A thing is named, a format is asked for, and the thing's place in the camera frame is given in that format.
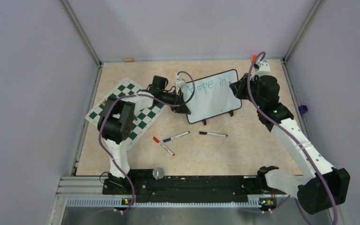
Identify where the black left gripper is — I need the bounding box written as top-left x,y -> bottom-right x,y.
160,90 -> 191,115

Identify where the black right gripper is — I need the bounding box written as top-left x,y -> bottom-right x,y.
231,73 -> 264,108

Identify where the black cap marker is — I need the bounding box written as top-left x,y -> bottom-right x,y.
199,131 -> 228,137

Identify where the white whiteboard black frame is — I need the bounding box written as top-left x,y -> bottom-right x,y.
181,69 -> 242,124

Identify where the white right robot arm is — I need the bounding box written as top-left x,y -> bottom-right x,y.
229,75 -> 350,215

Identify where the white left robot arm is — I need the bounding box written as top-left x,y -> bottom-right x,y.
97,75 -> 196,194

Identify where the blue cap marker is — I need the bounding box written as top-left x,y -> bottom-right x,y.
163,131 -> 190,143

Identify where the green white chess mat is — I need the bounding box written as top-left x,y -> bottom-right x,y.
85,78 -> 166,150

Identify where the red cap marker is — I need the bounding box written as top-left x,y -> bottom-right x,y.
153,137 -> 175,156

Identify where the purple toy block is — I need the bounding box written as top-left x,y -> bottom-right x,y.
298,105 -> 308,115

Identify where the grey round knob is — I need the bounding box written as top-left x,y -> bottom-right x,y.
152,167 -> 165,180

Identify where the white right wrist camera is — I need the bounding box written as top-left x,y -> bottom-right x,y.
255,60 -> 271,76

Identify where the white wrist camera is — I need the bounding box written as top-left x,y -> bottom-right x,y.
175,79 -> 187,89
255,60 -> 271,76

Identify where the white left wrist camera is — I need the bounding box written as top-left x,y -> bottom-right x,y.
175,79 -> 187,89

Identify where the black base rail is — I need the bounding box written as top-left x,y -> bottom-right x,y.
102,169 -> 274,203

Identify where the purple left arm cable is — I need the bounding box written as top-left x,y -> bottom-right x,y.
97,71 -> 196,215

